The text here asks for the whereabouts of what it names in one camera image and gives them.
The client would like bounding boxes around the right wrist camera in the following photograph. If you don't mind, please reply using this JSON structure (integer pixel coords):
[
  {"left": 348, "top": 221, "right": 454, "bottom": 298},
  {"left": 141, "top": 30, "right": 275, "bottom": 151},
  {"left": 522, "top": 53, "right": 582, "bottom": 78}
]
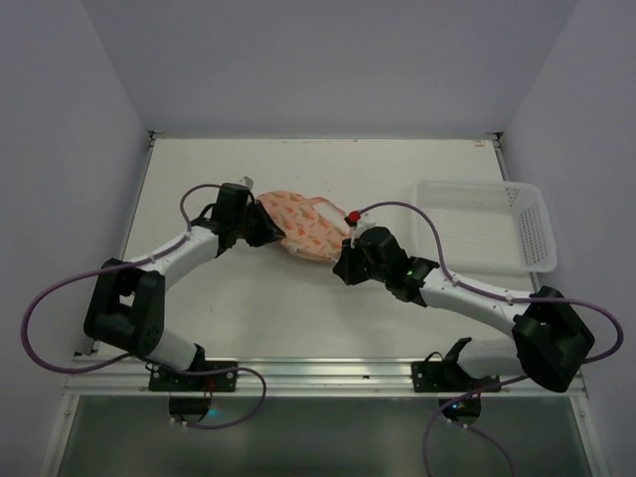
[{"left": 345, "top": 211, "right": 377, "bottom": 248}]

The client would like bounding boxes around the pink patterned mesh laundry bag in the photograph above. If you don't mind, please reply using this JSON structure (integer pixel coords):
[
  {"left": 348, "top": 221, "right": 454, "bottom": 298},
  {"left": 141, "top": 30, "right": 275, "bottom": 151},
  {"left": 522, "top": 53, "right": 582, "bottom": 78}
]
[{"left": 256, "top": 191, "right": 351, "bottom": 262}]

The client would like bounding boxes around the aluminium mounting rail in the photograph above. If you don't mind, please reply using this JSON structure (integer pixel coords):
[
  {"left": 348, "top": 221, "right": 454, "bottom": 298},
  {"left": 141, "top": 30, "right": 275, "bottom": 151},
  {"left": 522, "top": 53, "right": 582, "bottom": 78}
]
[{"left": 64, "top": 358, "right": 587, "bottom": 398}]

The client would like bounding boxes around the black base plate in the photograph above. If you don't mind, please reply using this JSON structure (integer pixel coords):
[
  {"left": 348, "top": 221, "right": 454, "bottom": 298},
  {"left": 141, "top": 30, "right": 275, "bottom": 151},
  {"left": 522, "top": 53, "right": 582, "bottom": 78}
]
[
  {"left": 410, "top": 352, "right": 502, "bottom": 394},
  {"left": 145, "top": 361, "right": 238, "bottom": 393}
]

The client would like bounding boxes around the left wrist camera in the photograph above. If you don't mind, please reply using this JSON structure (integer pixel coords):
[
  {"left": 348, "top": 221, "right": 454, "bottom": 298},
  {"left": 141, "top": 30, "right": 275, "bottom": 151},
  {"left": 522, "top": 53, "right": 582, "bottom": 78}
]
[{"left": 239, "top": 176, "right": 253, "bottom": 189}]

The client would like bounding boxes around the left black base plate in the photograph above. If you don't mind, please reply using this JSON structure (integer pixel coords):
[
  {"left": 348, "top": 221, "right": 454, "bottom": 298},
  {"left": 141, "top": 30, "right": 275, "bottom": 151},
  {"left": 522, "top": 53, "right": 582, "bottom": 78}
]
[{"left": 145, "top": 361, "right": 238, "bottom": 393}]

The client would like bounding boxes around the white plastic basket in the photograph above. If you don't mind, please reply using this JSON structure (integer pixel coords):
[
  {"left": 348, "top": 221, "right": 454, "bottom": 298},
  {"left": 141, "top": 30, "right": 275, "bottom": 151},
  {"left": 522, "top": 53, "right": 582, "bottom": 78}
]
[{"left": 411, "top": 179, "right": 557, "bottom": 274}]

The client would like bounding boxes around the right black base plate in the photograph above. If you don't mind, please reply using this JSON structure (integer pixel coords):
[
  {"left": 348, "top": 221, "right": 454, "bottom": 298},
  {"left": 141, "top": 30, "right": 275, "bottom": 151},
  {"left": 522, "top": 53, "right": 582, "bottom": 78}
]
[{"left": 410, "top": 352, "right": 502, "bottom": 394}]

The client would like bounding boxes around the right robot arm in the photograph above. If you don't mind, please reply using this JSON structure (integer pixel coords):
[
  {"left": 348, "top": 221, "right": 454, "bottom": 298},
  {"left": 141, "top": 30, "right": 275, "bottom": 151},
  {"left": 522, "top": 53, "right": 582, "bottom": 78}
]
[{"left": 333, "top": 227, "right": 594, "bottom": 393}]

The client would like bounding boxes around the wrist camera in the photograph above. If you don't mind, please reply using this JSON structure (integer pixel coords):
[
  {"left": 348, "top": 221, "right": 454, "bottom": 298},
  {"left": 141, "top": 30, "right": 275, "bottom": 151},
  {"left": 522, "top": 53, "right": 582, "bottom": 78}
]
[
  {"left": 239, "top": 176, "right": 253, "bottom": 189},
  {"left": 345, "top": 211, "right": 377, "bottom": 248}
]

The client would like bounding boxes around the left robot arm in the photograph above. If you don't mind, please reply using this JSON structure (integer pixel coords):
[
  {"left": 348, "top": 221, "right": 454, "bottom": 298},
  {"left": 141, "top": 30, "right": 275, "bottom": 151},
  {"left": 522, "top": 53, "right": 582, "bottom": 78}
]
[{"left": 83, "top": 183, "right": 283, "bottom": 375}]

